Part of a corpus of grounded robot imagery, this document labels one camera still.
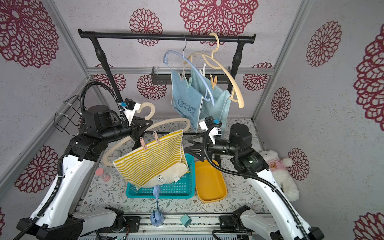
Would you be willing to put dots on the small teal cube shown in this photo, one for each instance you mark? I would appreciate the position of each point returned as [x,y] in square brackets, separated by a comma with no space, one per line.
[185,220]

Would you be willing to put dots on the black wire wall rack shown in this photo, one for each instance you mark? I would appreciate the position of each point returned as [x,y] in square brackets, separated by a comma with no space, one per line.
[69,121]

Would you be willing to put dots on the teal plastic basket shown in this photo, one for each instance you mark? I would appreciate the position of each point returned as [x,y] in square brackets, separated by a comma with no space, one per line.
[183,189]

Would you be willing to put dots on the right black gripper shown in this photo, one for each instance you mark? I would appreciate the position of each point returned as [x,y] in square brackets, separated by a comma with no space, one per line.
[204,147]

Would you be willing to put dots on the orange clothespin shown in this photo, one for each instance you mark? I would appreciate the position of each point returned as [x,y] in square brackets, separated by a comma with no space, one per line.
[214,81]

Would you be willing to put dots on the white clothespin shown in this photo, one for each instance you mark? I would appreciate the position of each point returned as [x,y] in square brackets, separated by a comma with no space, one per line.
[203,70]

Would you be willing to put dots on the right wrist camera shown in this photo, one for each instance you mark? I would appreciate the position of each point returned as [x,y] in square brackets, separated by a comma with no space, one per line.
[207,123]

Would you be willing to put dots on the blue hello towel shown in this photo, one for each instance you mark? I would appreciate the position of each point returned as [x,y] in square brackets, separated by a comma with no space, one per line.
[185,101]

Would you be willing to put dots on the black clothes rack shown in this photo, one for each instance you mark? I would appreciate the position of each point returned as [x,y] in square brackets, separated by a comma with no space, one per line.
[94,36]

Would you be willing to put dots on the white teddy bear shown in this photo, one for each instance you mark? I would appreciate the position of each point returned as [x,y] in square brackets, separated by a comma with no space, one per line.
[283,178]

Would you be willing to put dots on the beige plastic hanger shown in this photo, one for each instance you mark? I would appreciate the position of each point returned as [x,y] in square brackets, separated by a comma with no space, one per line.
[236,95]

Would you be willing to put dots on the green clothespin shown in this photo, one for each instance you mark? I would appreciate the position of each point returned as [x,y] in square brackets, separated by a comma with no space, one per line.
[189,82]

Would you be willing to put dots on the yellow plastic tray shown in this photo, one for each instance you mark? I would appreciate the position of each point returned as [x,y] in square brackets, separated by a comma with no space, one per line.
[210,183]

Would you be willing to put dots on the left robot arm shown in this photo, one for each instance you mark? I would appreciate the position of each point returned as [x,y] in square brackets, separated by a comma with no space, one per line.
[52,220]

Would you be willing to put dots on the grey clothespin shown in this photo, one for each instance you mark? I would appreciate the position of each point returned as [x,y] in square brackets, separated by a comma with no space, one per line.
[183,77]

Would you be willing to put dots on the peach pink clothespin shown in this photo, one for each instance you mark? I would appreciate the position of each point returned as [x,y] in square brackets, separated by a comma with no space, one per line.
[156,137]

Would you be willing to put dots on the yellow striped towel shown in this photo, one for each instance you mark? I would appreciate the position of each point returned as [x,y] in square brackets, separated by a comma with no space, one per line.
[159,162]

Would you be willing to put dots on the light blue hanger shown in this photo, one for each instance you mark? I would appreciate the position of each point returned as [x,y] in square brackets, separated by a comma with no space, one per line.
[209,96]

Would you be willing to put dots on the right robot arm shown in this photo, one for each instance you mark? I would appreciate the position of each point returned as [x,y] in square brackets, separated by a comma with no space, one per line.
[237,157]

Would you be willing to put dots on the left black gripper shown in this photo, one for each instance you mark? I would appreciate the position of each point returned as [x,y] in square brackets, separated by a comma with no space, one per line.
[137,129]

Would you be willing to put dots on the teal plain towel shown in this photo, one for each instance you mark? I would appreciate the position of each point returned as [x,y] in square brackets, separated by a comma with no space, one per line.
[220,110]

